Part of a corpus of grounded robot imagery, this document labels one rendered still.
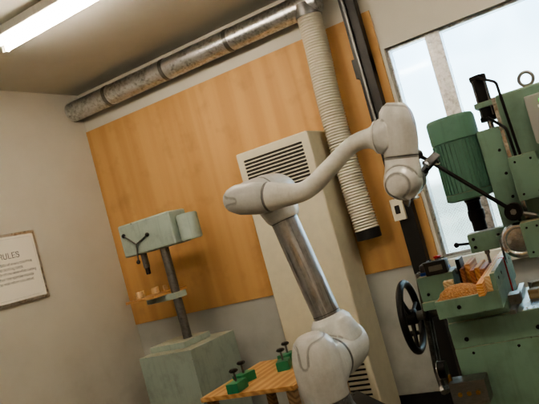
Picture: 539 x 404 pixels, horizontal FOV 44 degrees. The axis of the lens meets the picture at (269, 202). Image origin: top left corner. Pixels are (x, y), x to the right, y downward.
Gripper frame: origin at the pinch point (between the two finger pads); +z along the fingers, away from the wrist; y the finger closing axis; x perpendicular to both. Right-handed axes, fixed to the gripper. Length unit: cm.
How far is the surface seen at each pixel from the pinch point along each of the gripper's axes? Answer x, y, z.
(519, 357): -57, -35, 1
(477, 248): -26.4, -14.4, 19.9
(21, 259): 210, -193, 94
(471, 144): -5.2, 16.6, 16.9
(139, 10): 203, -14, 93
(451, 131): 2.7, 17.3, 14.8
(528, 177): -28.1, 17.3, 4.3
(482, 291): -35.7, -19.0, -15.0
